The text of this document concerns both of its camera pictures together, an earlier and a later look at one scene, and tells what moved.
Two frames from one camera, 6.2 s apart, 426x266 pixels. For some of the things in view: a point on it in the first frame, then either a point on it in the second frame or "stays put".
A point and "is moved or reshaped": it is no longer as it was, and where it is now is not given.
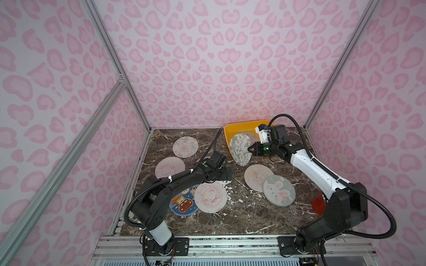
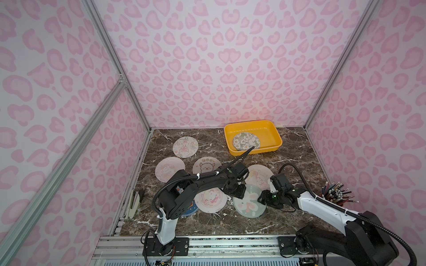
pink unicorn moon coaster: [254, 175] stays put
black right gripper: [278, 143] → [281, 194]
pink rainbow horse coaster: [211, 197] stays put
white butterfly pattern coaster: [239, 144] is moved or reshaped
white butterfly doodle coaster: [185, 147] stays put
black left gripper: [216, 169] → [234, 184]
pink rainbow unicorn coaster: [168, 166] stays put
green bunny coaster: [278, 190] is moved or reshaped
